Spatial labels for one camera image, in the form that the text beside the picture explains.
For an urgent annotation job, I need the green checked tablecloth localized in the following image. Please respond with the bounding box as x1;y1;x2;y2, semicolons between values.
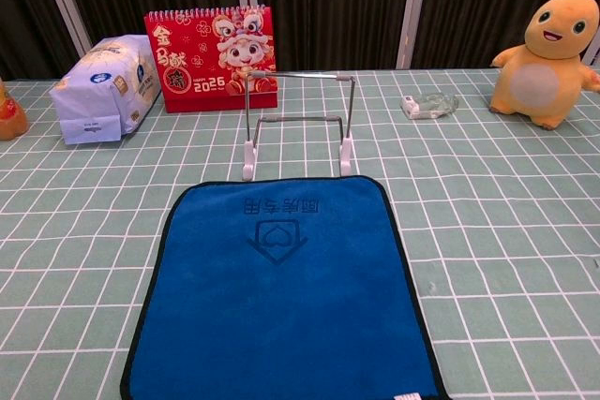
0;67;600;400

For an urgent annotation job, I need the yellow plush toy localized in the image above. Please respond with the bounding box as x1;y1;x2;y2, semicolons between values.
488;0;600;131

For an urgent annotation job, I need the blue cloth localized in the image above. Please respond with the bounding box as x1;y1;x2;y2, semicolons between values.
119;175;453;400

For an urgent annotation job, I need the small clear plastic packet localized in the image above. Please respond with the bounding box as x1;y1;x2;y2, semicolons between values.
399;90;461;121

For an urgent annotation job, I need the red 2026 desk calendar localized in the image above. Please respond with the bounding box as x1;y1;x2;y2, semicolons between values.
142;6;279;114

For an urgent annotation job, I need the white blue snack bag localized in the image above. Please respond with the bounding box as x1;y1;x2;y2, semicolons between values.
48;35;167;146

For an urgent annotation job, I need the small metal rack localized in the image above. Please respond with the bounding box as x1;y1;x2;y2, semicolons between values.
241;68;356;182

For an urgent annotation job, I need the orange drink bottle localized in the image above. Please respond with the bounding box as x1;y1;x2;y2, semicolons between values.
0;75;31;141

